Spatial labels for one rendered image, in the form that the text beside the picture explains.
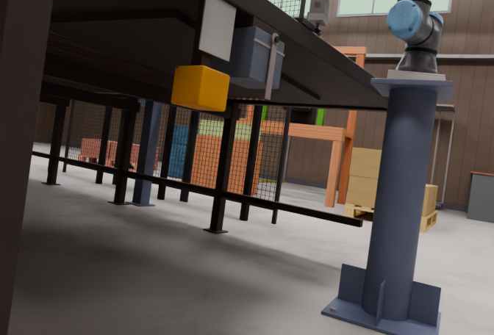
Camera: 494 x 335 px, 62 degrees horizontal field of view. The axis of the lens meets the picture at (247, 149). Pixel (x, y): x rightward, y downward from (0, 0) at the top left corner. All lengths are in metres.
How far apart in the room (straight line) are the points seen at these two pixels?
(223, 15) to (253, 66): 0.14
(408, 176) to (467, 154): 6.79
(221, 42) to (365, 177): 3.64
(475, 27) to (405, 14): 7.25
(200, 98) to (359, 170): 3.71
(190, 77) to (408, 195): 0.99
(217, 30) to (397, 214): 0.98
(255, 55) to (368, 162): 3.54
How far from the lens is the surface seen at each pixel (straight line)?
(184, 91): 0.85
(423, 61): 1.65
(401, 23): 1.56
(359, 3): 9.24
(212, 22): 0.90
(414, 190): 1.60
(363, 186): 4.44
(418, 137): 1.59
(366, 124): 8.57
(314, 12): 1.81
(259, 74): 0.98
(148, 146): 3.38
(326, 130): 5.22
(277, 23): 1.09
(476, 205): 6.87
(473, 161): 8.35
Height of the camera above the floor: 0.54
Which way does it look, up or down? level
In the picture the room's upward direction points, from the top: 8 degrees clockwise
